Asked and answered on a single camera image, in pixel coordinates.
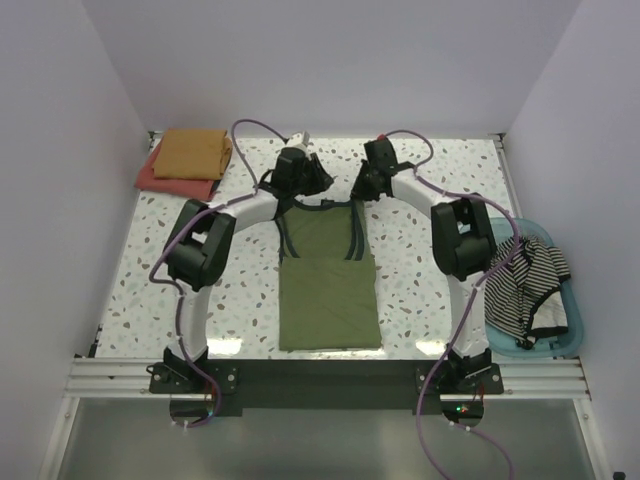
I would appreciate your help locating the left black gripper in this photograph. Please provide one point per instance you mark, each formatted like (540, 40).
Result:
(322, 179)

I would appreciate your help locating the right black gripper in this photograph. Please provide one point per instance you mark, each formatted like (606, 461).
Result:
(358, 191)

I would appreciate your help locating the olive green tank top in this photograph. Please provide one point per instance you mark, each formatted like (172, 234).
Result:
(327, 277)

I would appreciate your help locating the striped black white tank top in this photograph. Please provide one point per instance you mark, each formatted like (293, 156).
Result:
(523, 298)

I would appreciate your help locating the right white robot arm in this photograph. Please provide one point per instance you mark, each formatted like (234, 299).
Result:
(463, 246)

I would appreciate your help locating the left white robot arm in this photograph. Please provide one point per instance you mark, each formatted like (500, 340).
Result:
(198, 248)

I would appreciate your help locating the mustard folded tank top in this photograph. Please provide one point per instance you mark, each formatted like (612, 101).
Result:
(193, 154)

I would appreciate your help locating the salmon red folded tank top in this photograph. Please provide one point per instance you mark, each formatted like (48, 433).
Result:
(202, 190)

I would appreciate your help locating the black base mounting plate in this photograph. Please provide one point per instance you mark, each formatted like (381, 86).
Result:
(227, 388)

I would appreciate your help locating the blue translucent plastic bin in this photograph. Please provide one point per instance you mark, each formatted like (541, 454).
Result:
(561, 346)

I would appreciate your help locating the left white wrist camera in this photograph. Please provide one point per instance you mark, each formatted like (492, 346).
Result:
(299, 140)

